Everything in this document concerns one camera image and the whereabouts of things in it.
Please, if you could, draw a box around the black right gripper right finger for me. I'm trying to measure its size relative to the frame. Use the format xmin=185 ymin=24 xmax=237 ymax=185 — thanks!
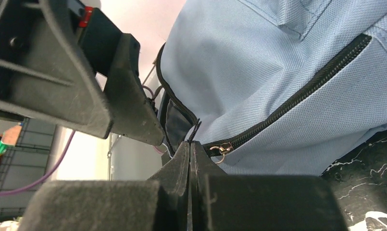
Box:
xmin=190 ymin=142 xmax=347 ymax=231

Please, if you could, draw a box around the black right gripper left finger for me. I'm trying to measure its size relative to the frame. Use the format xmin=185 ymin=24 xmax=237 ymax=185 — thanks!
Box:
xmin=19 ymin=142 xmax=190 ymax=231

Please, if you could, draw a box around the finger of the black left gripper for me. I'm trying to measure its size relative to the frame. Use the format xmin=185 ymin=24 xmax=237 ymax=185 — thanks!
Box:
xmin=104 ymin=33 xmax=165 ymax=146
xmin=0 ymin=0 xmax=113 ymax=139

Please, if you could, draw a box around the black zipper pull tab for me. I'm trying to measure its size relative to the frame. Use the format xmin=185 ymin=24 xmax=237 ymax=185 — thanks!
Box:
xmin=187 ymin=119 xmax=202 ymax=143

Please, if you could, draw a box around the light blue student backpack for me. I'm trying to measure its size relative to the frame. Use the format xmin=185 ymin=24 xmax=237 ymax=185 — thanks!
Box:
xmin=157 ymin=0 xmax=387 ymax=175

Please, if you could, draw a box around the brass zipper slider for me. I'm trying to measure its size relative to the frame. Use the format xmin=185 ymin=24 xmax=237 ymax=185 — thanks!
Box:
xmin=210 ymin=142 xmax=234 ymax=165

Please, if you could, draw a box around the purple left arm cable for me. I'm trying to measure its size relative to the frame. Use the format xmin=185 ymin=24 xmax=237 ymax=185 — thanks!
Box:
xmin=0 ymin=129 xmax=77 ymax=198

